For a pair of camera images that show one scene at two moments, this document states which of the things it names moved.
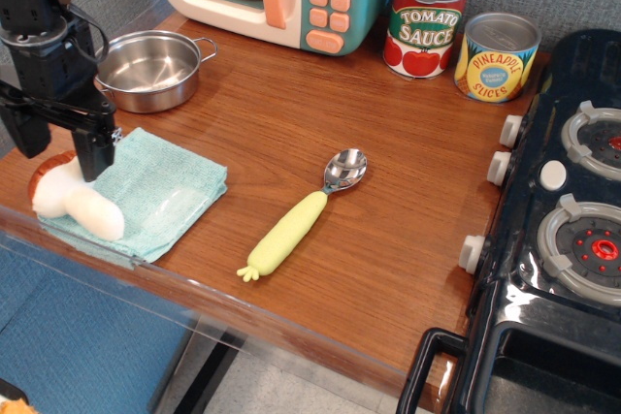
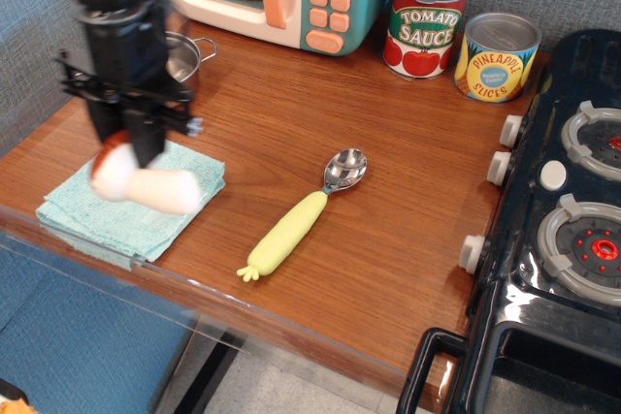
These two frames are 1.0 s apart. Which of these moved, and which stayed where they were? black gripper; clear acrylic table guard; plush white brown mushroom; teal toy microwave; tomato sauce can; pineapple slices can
Moved: black gripper; plush white brown mushroom
Stayed: pineapple slices can; clear acrylic table guard; teal toy microwave; tomato sauce can
